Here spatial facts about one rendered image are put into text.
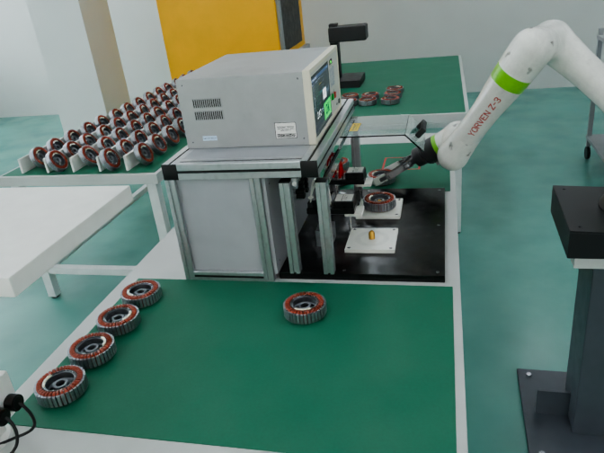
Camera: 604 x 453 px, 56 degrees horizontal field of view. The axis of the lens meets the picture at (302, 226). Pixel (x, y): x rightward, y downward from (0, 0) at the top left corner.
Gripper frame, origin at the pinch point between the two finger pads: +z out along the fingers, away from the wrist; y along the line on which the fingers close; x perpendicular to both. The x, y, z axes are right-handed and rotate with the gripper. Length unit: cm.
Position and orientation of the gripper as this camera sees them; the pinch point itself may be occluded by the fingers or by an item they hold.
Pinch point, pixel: (382, 175)
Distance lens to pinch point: 229.5
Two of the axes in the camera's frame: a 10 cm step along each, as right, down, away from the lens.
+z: -7.0, 3.6, 6.1
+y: 4.7, -4.2, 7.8
